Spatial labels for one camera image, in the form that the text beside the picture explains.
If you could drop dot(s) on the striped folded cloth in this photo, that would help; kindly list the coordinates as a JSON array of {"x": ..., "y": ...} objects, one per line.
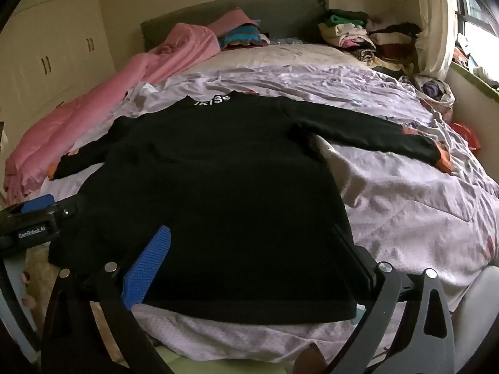
[{"x": 241, "y": 37}]

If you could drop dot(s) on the grey-green headboard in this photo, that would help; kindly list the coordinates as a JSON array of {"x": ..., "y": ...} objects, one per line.
[{"x": 280, "y": 15}]

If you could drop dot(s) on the floral blue pillow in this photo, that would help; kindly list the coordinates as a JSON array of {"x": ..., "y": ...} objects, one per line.
[{"x": 284, "y": 41}]

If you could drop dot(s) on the lavender printed duvet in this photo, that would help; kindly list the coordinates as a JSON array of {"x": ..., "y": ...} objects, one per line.
[{"x": 390, "y": 202}]

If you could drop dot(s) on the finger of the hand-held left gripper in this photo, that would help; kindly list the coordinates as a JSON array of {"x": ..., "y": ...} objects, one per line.
[{"x": 39, "y": 202}]

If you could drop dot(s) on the person's right hand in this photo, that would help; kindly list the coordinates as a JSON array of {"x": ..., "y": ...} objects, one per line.
[{"x": 312, "y": 360}]

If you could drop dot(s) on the beige bed sheet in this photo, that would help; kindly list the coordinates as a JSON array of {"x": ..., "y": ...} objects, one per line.
[{"x": 292, "y": 56}]

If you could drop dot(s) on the pile of folded clothes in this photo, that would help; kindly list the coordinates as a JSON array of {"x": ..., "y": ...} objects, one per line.
[{"x": 370, "y": 39}]

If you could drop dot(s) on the pink folded cloth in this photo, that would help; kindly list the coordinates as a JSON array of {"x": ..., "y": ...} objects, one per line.
[{"x": 230, "y": 19}]

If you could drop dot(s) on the red plastic bag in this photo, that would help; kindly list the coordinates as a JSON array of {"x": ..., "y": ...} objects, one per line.
[{"x": 466, "y": 134}]

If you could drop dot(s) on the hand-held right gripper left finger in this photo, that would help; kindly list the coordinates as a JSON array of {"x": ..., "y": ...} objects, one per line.
[{"x": 148, "y": 268}]

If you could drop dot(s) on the white curtain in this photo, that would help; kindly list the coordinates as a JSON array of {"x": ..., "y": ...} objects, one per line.
[{"x": 434, "y": 19}]

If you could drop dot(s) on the pink quilt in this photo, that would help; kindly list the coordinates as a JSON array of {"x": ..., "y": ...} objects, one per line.
[{"x": 97, "y": 97}]

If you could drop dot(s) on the cream wardrobe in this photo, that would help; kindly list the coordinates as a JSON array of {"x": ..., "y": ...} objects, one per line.
[{"x": 58, "y": 46}]

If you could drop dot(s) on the black sweater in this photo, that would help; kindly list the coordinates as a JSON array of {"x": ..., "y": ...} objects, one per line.
[{"x": 218, "y": 187}]

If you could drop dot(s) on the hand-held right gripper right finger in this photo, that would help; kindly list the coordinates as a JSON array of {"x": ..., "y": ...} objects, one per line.
[{"x": 362, "y": 274}]

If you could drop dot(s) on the floral beige cloth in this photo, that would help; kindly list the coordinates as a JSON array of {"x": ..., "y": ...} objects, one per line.
[{"x": 33, "y": 280}]

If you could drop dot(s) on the printed bag of clothes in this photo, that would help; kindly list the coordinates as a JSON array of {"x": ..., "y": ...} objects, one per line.
[{"x": 432, "y": 91}]

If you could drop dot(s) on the green windowsill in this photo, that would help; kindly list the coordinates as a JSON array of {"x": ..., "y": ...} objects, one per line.
[{"x": 473, "y": 83}]

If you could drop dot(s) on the person's leg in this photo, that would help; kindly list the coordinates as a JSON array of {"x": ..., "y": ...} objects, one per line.
[{"x": 477, "y": 311}]

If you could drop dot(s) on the window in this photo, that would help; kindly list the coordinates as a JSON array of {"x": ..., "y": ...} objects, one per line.
[{"x": 477, "y": 7}]

